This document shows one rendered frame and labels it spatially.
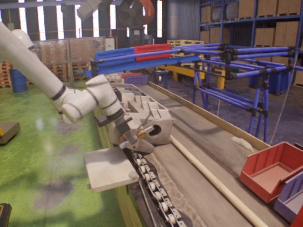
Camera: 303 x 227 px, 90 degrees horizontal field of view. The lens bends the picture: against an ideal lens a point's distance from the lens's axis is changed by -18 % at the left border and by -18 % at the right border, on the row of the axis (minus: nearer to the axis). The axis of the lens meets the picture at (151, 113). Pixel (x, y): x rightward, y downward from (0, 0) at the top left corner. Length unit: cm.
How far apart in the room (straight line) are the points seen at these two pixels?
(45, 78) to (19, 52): 14
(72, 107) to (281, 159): 109
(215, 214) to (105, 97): 64
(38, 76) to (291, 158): 126
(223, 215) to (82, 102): 70
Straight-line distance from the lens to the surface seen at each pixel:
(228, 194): 84
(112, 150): 104
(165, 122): 108
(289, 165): 115
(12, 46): 76
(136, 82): 279
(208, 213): 78
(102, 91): 73
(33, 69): 77
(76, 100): 71
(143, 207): 75
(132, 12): 769
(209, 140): 127
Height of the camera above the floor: 134
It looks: 21 degrees down
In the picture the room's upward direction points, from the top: straight up
